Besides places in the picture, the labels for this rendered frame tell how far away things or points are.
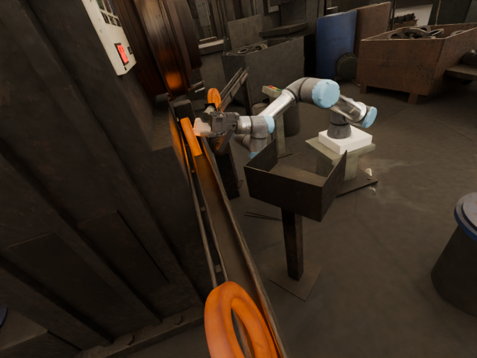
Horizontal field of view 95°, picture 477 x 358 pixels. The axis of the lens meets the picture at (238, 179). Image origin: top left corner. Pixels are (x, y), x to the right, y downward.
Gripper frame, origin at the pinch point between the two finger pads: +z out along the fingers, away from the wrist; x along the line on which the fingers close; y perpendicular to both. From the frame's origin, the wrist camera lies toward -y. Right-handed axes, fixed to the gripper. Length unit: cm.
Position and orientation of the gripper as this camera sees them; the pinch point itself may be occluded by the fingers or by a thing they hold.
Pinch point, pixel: (189, 132)
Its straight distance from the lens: 91.5
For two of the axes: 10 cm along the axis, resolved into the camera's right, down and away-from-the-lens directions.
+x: 2.8, 5.3, -8.0
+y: 0.6, -8.4, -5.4
